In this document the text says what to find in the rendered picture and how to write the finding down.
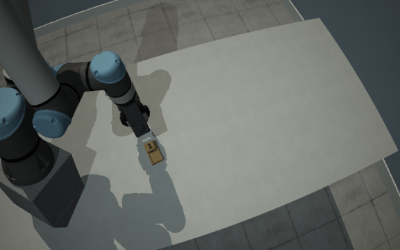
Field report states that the tan wooden cube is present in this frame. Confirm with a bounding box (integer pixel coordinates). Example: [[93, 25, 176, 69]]
[[144, 141, 157, 153]]

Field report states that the tan rectangular tray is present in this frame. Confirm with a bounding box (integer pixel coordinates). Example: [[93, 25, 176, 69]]
[[144, 140, 163, 165]]

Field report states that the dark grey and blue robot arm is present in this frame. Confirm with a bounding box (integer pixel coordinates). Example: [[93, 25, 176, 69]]
[[0, 0, 135, 186]]

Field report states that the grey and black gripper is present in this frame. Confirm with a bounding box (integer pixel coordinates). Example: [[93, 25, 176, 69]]
[[114, 91, 150, 127]]

